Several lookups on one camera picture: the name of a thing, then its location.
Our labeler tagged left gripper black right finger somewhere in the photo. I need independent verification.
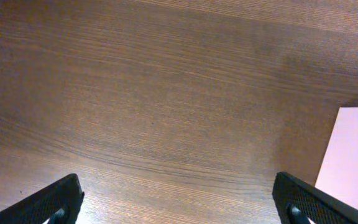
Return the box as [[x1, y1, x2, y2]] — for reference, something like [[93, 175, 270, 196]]
[[272, 172, 358, 224]]

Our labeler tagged pink cardboard box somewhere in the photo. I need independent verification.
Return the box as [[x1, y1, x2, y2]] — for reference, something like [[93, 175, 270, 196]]
[[315, 107, 358, 209]]

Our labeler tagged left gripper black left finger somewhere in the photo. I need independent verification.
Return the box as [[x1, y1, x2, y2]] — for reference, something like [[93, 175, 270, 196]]
[[0, 174, 85, 224]]

